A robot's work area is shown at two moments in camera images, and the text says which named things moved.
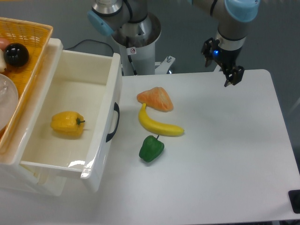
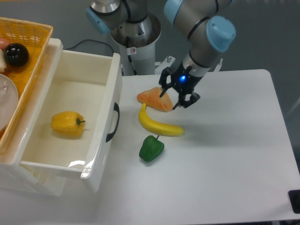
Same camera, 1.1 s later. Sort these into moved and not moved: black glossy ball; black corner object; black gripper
Moved: black gripper
Not moved: black corner object; black glossy ball
